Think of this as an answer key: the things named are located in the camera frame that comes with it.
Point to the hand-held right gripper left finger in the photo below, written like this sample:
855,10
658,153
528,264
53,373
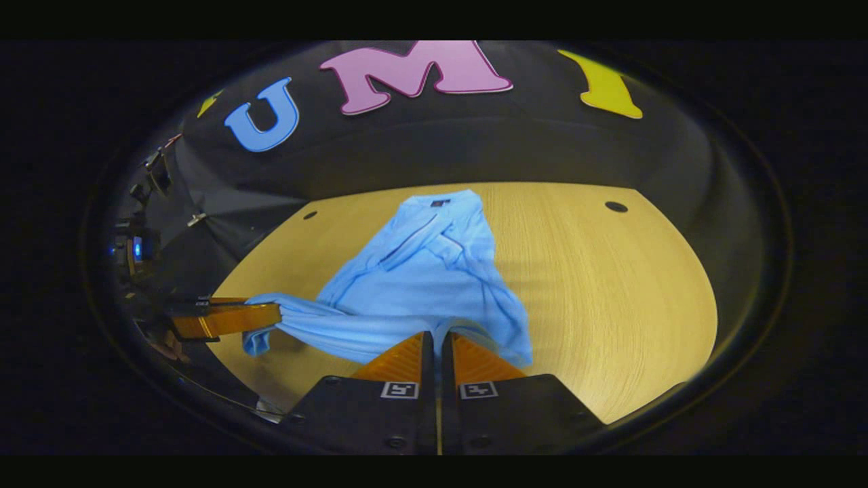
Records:
366,413

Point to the black backdrop cloth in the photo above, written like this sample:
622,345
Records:
475,142

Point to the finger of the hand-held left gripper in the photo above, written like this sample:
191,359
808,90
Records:
217,299
230,320

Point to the white backdrop clip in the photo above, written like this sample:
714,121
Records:
196,219

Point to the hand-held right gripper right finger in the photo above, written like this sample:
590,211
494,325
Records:
515,413

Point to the red backdrop clip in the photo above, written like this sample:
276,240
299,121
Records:
174,139

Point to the light blue T-shirt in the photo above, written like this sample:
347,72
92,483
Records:
420,278

